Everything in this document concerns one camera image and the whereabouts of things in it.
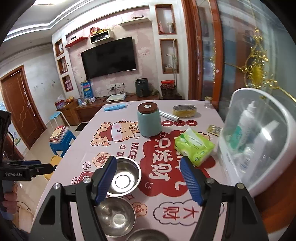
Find blue poster box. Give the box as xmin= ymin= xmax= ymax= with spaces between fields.
xmin=80 ymin=80 xmax=94 ymax=98

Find black air fryer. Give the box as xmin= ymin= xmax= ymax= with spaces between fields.
xmin=135 ymin=78 xmax=150 ymax=97

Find person's left hand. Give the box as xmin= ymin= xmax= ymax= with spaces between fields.
xmin=2 ymin=183 xmax=18 ymax=214

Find white cosmetics storage box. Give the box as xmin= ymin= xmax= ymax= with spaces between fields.
xmin=217 ymin=88 xmax=295 ymax=197

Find red lidded black bin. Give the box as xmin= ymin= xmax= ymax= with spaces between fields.
xmin=161 ymin=80 xmax=177 ymax=99

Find wide shallow steel bowl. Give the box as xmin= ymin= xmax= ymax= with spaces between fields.
xmin=107 ymin=157 xmax=142 ymax=197

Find yellow plastic stool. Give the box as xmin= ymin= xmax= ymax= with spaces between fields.
xmin=43 ymin=155 xmax=63 ymax=181

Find small deep steel bowl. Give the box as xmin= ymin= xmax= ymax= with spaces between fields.
xmin=126 ymin=229 xmax=169 ymax=241

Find blue face mask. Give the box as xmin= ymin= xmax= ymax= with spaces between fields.
xmin=103 ymin=101 xmax=131 ymax=111

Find red floating wall shelf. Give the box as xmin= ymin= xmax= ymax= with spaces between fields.
xmin=65 ymin=36 xmax=88 ymax=48

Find white laptop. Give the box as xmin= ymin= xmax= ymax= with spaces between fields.
xmin=106 ymin=93 xmax=126 ymax=102

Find green tissue pack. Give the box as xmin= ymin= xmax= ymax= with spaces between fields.
xmin=175 ymin=128 xmax=215 ymax=167

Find blue plastic stool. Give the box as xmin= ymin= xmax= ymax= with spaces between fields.
xmin=49 ymin=130 xmax=76 ymax=158

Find pill blister pack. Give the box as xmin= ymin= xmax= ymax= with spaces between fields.
xmin=207 ymin=125 xmax=222 ymax=137

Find wooden tv cabinet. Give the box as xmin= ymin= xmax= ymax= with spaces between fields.
xmin=59 ymin=93 xmax=161 ymax=126

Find pink printed tablecloth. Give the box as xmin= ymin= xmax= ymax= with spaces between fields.
xmin=43 ymin=100 xmax=224 ymax=240

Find silver foil roll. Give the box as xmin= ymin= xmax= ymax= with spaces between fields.
xmin=159 ymin=110 xmax=180 ymax=122

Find stack of books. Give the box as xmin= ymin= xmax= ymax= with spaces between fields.
xmin=49 ymin=126 xmax=69 ymax=143

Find brown wooden door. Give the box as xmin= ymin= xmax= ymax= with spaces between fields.
xmin=1 ymin=65 xmax=46 ymax=149

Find teal ceramic jar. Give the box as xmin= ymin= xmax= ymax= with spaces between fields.
xmin=137 ymin=102 xmax=162 ymax=137

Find pink-bottomed steel bowl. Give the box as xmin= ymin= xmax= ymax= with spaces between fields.
xmin=95 ymin=197 xmax=137 ymax=238

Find yellow-filled clear tray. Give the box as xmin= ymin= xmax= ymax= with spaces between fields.
xmin=173 ymin=104 xmax=197 ymax=118

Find small glass jar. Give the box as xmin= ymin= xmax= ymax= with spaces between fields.
xmin=204 ymin=96 xmax=213 ymax=108

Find black wall television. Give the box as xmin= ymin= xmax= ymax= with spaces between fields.
xmin=81 ymin=37 xmax=137 ymax=79

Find white floating wall shelf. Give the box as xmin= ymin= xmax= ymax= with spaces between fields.
xmin=90 ymin=30 xmax=114 ymax=44

